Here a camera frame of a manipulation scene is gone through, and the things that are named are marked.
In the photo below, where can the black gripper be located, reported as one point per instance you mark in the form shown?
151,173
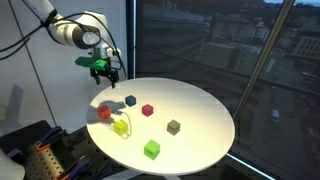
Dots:
110,73

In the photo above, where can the orange toy block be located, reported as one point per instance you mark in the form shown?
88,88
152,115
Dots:
104,112

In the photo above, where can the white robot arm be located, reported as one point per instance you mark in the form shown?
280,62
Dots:
85,30

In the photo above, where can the blue toy block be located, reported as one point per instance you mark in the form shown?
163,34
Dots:
130,100

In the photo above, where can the light green toy block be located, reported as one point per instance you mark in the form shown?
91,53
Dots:
120,127

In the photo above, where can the magenta toy block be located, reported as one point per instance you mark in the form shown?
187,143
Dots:
147,110

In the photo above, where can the grey toy block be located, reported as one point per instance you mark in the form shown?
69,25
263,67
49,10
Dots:
173,127

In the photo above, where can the dark green toy block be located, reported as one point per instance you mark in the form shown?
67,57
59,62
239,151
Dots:
152,149

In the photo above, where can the round white table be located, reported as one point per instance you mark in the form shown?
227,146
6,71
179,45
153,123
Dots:
206,134

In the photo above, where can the perforated pegboard with orange trim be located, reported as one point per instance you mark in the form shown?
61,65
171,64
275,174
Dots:
41,164

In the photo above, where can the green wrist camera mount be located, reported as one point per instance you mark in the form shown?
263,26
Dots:
93,63

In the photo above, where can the metal window frame bar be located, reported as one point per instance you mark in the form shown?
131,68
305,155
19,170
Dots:
266,50

